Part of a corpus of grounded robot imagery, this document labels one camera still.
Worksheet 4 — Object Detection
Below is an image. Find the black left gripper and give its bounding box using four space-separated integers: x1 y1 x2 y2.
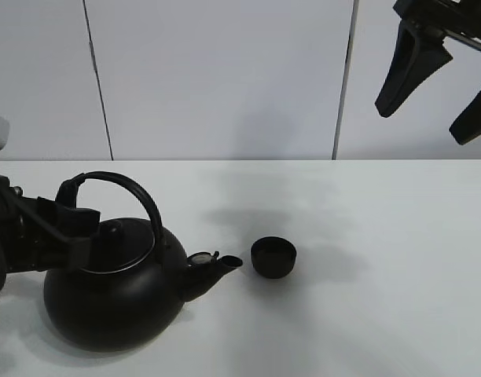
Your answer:
0 175 101 275

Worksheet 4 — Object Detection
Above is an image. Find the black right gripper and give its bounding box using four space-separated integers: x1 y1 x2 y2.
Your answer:
375 1 481 145

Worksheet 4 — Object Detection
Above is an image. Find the black round kettle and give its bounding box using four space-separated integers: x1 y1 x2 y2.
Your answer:
43 171 243 352

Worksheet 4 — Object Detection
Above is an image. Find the small black teacup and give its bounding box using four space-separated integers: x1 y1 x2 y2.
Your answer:
250 236 297 279

